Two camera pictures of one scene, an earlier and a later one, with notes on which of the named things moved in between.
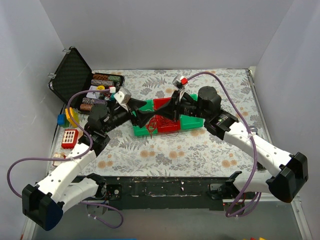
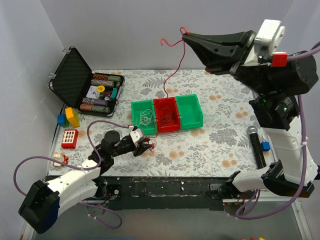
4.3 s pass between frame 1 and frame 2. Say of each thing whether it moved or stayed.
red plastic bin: stayed
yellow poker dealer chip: stayed
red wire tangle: moved
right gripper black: moved
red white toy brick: stayed
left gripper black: moved
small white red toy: stayed
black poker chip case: stayed
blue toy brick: stayed
